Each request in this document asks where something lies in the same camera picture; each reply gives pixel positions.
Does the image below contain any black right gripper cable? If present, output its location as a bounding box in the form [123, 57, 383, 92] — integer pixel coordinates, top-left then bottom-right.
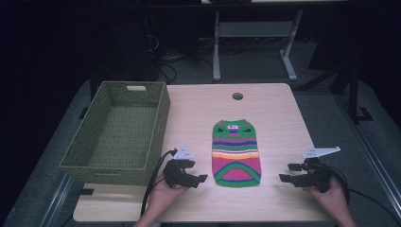
[327, 164, 401, 227]

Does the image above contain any striped knitted pet sweater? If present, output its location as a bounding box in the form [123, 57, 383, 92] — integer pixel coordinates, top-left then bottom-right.
[211, 118, 263, 189]

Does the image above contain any person's right hand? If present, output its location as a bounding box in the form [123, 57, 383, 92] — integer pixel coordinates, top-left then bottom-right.
[305, 177, 350, 221]

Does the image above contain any grey metal desk frame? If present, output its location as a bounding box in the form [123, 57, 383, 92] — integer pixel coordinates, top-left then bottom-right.
[212, 9, 305, 83]

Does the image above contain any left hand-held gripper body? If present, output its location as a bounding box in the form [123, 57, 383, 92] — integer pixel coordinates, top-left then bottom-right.
[163, 145, 197, 190]

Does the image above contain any black metal stand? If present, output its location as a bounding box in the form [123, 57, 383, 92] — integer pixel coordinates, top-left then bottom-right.
[345, 56, 375, 125]

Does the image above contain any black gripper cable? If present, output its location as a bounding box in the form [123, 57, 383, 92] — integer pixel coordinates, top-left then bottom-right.
[327, 164, 401, 227]
[139, 148, 179, 218]

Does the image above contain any black floor cable tangle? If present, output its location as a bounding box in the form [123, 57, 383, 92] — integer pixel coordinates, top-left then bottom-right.
[156, 34, 216, 85]

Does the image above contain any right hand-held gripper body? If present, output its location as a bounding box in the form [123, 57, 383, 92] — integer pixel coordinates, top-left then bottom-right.
[296, 146, 341, 194]

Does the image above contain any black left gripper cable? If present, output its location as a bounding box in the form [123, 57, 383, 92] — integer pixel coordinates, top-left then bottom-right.
[139, 148, 179, 218]

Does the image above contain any person's left hand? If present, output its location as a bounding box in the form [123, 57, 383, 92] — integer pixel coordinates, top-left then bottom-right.
[147, 174, 187, 221]

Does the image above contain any metal floor rail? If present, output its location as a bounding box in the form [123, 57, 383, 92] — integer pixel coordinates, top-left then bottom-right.
[39, 172, 76, 227]
[335, 94, 401, 219]

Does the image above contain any green woven basket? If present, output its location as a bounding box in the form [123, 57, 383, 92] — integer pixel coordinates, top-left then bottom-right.
[59, 80, 171, 186]

